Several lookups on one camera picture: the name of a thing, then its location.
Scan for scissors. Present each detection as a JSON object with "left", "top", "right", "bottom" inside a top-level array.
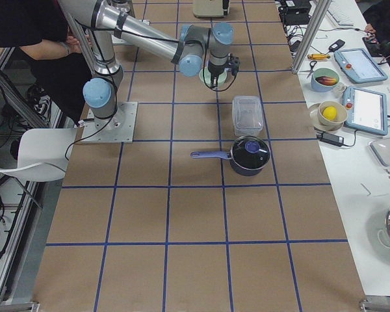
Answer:
[{"left": 307, "top": 60, "right": 318, "bottom": 77}]

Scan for aluminium frame post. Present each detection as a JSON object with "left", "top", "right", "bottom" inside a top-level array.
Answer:
[{"left": 292, "top": 0, "right": 331, "bottom": 74}]

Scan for person in black shirt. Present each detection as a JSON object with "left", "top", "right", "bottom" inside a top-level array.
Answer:
[{"left": 0, "top": 1, "right": 92, "bottom": 122}]

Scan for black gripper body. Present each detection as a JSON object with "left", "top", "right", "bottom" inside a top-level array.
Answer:
[{"left": 208, "top": 55, "right": 240, "bottom": 78}]

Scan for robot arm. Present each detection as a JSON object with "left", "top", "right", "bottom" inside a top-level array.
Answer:
[{"left": 59, "top": 1, "right": 239, "bottom": 91}]

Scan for lower teach pendant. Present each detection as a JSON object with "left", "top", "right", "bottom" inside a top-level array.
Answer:
[{"left": 343, "top": 86, "right": 388, "bottom": 136}]

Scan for beige bowl with lemon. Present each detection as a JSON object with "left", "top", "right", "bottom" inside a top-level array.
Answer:
[{"left": 317, "top": 101, "right": 348, "bottom": 127}]

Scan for black power adapter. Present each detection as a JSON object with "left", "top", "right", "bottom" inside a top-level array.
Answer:
[{"left": 317, "top": 132, "right": 344, "bottom": 147}]

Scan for black computer box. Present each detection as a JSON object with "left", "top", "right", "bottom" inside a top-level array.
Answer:
[{"left": 278, "top": 0, "right": 311, "bottom": 26}]

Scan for green bowl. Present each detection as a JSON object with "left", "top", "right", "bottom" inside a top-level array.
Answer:
[{"left": 198, "top": 66, "right": 227, "bottom": 86}]

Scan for grey lidded box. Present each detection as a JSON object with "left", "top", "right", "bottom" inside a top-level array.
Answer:
[{"left": 369, "top": 137, "right": 390, "bottom": 166}]

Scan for teach pendant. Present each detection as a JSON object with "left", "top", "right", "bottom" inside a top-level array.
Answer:
[
  {"left": 343, "top": 86, "right": 388, "bottom": 136},
  {"left": 333, "top": 48, "right": 388, "bottom": 84}
]

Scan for upper teach pendant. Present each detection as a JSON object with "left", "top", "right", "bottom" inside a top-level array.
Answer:
[{"left": 333, "top": 48, "right": 388, "bottom": 84}]

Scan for white chair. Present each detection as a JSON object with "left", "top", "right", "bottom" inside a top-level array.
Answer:
[{"left": 0, "top": 128, "right": 77, "bottom": 182}]

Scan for beige plate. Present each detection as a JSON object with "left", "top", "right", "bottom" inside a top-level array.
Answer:
[{"left": 309, "top": 103, "right": 343, "bottom": 132}]

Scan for black car key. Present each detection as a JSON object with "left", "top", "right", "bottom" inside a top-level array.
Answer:
[{"left": 328, "top": 39, "right": 345, "bottom": 53}]

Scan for clear plastic container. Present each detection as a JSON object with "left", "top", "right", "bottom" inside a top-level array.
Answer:
[{"left": 232, "top": 96, "right": 264, "bottom": 137}]

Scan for yellow screwdriver tool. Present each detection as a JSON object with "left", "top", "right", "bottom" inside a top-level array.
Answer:
[{"left": 307, "top": 53, "right": 331, "bottom": 61}]

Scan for light blue fruit bowl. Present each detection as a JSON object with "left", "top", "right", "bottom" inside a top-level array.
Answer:
[{"left": 311, "top": 68, "right": 339, "bottom": 92}]

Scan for dark blue saucepan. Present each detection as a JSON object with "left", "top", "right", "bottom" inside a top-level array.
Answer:
[{"left": 190, "top": 135, "right": 270, "bottom": 176}]

